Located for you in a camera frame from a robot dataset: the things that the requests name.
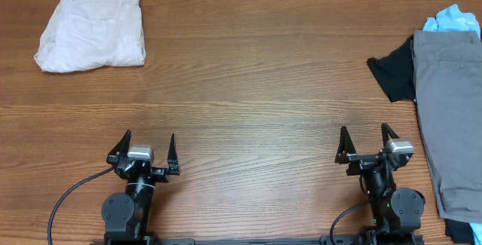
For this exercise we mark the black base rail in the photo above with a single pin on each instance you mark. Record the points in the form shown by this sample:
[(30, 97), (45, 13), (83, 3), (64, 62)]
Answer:
[(344, 239)]

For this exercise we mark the light blue t-shirt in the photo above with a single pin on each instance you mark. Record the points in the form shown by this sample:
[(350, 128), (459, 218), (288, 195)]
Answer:
[(451, 19)]

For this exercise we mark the folded beige shorts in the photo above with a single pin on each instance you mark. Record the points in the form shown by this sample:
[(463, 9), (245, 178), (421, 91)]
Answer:
[(88, 34)]

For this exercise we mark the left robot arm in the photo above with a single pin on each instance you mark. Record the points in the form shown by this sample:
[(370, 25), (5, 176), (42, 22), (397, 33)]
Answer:
[(126, 215)]

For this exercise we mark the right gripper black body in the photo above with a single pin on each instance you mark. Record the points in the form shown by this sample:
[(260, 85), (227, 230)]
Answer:
[(361, 163)]

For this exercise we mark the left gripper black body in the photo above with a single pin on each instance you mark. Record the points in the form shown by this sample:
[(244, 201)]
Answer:
[(160, 173)]

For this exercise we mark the grey shorts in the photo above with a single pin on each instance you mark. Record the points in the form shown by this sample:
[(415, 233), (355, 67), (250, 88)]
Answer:
[(447, 78)]

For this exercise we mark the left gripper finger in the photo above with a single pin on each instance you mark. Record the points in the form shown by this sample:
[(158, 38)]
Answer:
[(122, 147), (172, 157)]

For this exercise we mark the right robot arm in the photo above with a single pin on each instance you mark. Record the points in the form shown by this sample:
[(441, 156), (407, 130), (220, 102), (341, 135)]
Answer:
[(396, 211)]

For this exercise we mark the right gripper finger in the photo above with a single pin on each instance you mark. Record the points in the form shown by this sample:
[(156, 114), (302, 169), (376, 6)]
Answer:
[(387, 133), (346, 150)]

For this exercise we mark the black garment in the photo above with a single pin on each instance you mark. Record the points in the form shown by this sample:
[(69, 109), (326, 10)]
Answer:
[(394, 73)]

